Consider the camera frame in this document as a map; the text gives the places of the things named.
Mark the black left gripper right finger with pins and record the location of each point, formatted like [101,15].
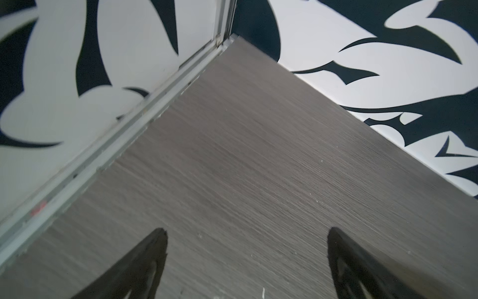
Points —
[357,274]

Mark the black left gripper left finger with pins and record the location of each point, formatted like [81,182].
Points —
[136,275]

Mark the aluminium frame rail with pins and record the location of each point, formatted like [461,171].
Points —
[79,80]

